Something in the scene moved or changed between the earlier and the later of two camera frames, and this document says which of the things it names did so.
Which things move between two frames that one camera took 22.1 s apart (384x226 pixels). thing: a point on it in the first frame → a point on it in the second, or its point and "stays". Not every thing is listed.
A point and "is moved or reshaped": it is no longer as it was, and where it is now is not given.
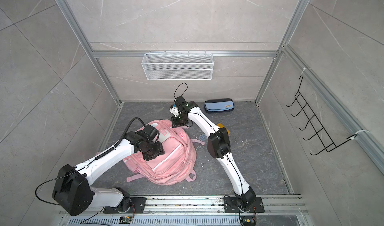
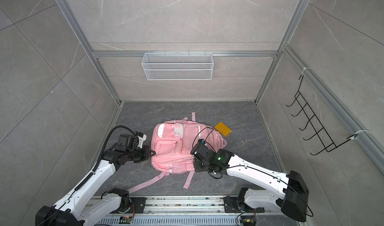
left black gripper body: (154, 150) → (140, 154)
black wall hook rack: (328, 143) stays
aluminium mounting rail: (284, 205) stays
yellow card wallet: (221, 126) stays
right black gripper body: (179, 120) → (200, 167)
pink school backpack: (177, 163) is moved or reshaped
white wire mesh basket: (177, 66) stays
